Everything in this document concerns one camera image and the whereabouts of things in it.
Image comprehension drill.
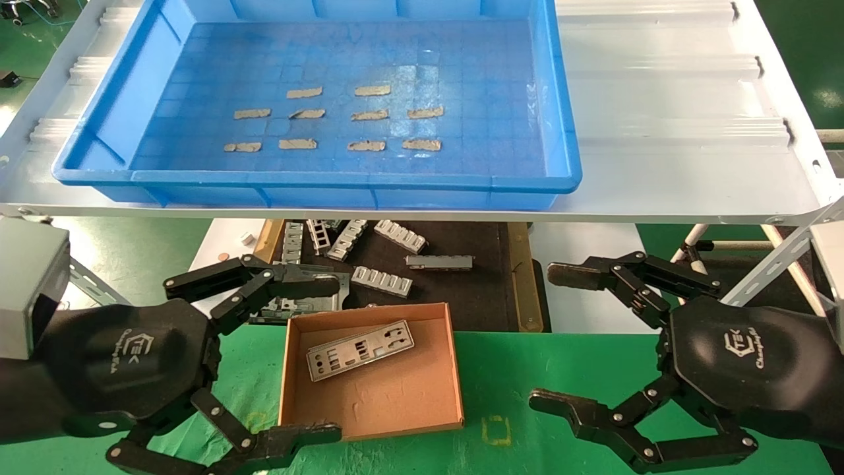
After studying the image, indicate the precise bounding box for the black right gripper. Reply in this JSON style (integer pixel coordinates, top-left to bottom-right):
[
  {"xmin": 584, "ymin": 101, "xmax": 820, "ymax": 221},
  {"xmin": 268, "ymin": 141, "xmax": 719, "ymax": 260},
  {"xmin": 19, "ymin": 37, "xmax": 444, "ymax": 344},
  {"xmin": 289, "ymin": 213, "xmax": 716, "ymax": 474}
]
[{"xmin": 529, "ymin": 251, "xmax": 844, "ymax": 474}]

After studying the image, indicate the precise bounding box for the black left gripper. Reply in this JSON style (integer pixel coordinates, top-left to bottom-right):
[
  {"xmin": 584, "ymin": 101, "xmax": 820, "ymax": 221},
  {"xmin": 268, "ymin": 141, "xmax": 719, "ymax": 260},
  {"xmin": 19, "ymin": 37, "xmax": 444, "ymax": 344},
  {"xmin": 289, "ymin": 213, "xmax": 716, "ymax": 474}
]
[{"xmin": 0, "ymin": 254, "xmax": 342, "ymax": 475}]

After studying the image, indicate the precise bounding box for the silver metal io shield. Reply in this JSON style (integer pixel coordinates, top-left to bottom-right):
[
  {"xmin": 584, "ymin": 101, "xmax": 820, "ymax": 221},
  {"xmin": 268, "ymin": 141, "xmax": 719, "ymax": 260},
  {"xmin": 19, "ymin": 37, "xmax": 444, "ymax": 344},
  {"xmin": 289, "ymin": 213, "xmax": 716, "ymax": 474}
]
[{"xmin": 306, "ymin": 319, "xmax": 416, "ymax": 383}]

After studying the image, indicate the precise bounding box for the shallow brown cardboard box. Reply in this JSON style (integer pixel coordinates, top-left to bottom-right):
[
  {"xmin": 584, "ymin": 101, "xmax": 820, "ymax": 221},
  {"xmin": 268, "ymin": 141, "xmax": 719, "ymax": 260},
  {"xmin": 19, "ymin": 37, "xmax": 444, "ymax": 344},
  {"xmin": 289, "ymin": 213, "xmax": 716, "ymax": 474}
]
[{"xmin": 277, "ymin": 302, "xmax": 466, "ymax": 441}]

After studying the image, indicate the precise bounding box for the large blue plastic tray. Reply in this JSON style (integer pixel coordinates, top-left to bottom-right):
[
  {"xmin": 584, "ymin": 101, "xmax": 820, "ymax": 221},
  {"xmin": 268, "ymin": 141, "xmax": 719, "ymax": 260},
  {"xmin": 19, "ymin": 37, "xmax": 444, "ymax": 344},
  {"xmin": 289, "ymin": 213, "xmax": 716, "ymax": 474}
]
[{"xmin": 51, "ymin": 0, "xmax": 583, "ymax": 212}]

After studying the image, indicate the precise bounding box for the green table mat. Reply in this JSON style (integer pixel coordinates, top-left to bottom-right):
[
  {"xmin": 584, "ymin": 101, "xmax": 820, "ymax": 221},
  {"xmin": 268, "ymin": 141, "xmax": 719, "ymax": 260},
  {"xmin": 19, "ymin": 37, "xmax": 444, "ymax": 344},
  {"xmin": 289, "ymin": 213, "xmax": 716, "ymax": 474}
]
[{"xmin": 0, "ymin": 323, "xmax": 844, "ymax": 475}]

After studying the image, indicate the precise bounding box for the large grey metal plate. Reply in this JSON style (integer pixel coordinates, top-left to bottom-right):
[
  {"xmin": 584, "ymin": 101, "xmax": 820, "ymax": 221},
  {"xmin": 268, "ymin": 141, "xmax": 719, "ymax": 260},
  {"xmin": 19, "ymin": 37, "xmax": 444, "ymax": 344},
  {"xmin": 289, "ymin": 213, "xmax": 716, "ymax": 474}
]
[{"xmin": 251, "ymin": 264, "xmax": 352, "ymax": 324}]

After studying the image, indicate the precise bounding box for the black fabric rack shelf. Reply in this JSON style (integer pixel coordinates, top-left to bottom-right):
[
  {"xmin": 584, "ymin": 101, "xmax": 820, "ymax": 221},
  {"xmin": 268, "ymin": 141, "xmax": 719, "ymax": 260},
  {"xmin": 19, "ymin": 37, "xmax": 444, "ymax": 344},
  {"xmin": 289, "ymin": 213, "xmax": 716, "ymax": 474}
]
[{"xmin": 699, "ymin": 249, "xmax": 828, "ymax": 317}]

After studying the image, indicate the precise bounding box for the long grey metal bar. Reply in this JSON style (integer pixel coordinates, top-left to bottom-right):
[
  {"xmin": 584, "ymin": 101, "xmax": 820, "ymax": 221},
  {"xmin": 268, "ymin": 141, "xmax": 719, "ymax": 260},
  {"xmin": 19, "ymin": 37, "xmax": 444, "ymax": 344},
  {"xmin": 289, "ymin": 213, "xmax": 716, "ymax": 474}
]
[{"xmin": 405, "ymin": 255, "xmax": 475, "ymax": 271}]

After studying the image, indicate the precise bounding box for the tan rack pipe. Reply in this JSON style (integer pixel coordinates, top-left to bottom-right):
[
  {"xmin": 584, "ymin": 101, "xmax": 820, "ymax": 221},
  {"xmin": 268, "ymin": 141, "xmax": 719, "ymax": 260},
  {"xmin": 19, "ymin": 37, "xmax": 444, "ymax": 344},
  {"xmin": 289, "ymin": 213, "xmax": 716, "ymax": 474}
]
[{"xmin": 760, "ymin": 224, "xmax": 830, "ymax": 319}]

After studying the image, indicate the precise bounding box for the white metal shelf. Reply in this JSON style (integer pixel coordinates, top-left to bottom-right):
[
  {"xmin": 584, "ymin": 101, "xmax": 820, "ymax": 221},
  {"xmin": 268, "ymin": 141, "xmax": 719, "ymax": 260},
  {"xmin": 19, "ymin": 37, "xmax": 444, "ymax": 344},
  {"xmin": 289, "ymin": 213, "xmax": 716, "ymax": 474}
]
[{"xmin": 0, "ymin": 0, "xmax": 844, "ymax": 225}]

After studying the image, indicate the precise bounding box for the grey slotted metal bracket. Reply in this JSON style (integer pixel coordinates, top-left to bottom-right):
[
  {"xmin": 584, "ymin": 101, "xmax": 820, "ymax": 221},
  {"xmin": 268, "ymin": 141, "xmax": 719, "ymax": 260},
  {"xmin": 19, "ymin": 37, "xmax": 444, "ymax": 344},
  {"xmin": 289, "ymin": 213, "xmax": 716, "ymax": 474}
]
[
  {"xmin": 326, "ymin": 219, "xmax": 370, "ymax": 262},
  {"xmin": 373, "ymin": 220, "xmax": 428, "ymax": 255},
  {"xmin": 351, "ymin": 265, "xmax": 414, "ymax": 299},
  {"xmin": 306, "ymin": 219, "xmax": 332, "ymax": 257},
  {"xmin": 282, "ymin": 222, "xmax": 305, "ymax": 263}
]

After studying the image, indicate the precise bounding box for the perforated grey shelf post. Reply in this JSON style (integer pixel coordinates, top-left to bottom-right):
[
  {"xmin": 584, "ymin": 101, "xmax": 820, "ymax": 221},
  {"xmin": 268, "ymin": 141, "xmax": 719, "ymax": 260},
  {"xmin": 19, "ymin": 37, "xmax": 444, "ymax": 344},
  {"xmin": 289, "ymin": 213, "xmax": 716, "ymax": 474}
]
[
  {"xmin": 66, "ymin": 257, "xmax": 129, "ymax": 307},
  {"xmin": 721, "ymin": 197, "xmax": 844, "ymax": 307}
]

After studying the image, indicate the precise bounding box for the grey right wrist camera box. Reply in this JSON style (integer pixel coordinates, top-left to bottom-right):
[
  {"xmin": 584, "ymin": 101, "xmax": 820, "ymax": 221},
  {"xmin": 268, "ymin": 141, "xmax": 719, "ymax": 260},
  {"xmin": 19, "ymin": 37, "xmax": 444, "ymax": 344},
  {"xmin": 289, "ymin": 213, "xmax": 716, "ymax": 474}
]
[{"xmin": 810, "ymin": 221, "xmax": 844, "ymax": 347}]

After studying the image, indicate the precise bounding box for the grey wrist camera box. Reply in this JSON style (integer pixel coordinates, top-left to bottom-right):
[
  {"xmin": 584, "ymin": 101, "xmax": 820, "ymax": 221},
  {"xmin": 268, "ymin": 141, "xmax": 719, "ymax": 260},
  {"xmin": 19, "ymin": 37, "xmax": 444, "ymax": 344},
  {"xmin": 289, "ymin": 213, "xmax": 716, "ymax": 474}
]
[
  {"xmin": 810, "ymin": 221, "xmax": 844, "ymax": 347},
  {"xmin": 0, "ymin": 218, "xmax": 71, "ymax": 360}
]

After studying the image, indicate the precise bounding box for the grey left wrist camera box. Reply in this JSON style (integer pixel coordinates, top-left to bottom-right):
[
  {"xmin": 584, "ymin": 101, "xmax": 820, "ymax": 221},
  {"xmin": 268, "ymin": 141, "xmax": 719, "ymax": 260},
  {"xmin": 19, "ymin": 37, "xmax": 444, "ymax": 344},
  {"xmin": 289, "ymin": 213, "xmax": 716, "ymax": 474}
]
[{"xmin": 0, "ymin": 218, "xmax": 71, "ymax": 360}]

